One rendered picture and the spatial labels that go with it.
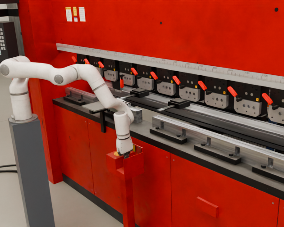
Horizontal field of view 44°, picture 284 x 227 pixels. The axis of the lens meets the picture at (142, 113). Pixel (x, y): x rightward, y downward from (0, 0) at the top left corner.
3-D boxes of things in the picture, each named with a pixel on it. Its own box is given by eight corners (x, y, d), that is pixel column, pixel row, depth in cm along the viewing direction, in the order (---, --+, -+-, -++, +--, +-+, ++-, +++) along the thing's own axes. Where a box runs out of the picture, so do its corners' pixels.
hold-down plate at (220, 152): (193, 149, 214) (193, 144, 213) (199, 146, 217) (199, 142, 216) (235, 165, 192) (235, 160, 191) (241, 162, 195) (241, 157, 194)
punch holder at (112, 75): (104, 79, 276) (103, 57, 271) (113, 77, 281) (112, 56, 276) (116, 81, 265) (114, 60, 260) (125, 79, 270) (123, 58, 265)
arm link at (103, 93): (104, 83, 227) (128, 123, 230) (89, 91, 214) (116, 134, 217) (113, 77, 221) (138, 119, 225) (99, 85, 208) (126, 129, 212)
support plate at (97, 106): (81, 106, 267) (81, 105, 266) (109, 99, 283) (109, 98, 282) (94, 111, 254) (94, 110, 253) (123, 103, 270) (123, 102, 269)
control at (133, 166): (107, 170, 239) (105, 145, 233) (126, 162, 248) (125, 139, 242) (124, 181, 224) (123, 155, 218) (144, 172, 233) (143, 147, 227)
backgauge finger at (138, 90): (115, 99, 284) (115, 93, 282) (139, 93, 300) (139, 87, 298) (124, 102, 275) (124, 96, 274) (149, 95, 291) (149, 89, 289)
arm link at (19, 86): (6, 95, 233) (-1, 59, 226) (23, 88, 250) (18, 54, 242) (21, 96, 229) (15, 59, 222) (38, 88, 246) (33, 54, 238)
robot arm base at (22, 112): (11, 125, 230) (6, 98, 224) (6, 118, 246) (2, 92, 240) (40, 120, 239) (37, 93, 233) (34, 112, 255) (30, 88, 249)
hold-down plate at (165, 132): (149, 132, 243) (149, 128, 242) (155, 130, 246) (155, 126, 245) (181, 144, 221) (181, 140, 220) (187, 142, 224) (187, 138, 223)
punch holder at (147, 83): (137, 87, 247) (136, 64, 242) (146, 84, 252) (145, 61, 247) (151, 90, 236) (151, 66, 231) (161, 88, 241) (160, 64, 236)
